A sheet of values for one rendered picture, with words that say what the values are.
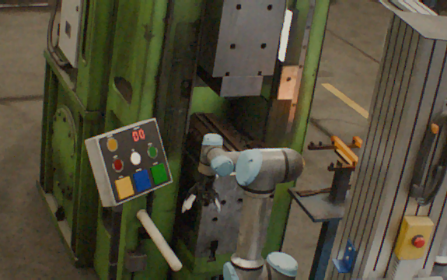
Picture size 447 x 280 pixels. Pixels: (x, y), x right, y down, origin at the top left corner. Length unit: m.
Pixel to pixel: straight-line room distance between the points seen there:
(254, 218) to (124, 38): 1.42
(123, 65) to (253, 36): 0.72
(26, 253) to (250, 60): 1.82
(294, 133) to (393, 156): 1.70
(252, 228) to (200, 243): 1.10
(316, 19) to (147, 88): 0.87
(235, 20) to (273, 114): 0.65
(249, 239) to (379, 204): 0.54
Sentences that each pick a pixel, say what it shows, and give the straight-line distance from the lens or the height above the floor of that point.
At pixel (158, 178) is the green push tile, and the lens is 3.32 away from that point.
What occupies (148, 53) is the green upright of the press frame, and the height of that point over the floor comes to 1.43.
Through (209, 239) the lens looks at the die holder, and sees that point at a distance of 3.77.
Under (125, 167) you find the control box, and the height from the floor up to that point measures 1.07.
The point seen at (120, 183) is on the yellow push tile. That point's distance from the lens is 3.19.
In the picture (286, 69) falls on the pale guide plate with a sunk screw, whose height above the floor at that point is 1.34.
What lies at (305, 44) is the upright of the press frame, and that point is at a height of 1.46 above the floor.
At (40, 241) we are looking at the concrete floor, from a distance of 4.64.
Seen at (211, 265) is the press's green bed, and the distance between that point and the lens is 3.87.
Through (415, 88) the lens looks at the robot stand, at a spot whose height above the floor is 1.88.
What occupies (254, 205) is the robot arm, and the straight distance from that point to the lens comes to 2.65.
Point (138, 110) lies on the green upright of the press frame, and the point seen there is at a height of 1.16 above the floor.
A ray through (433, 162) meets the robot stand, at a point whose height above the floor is 1.65.
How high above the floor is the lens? 2.59
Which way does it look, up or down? 25 degrees down
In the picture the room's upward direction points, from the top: 9 degrees clockwise
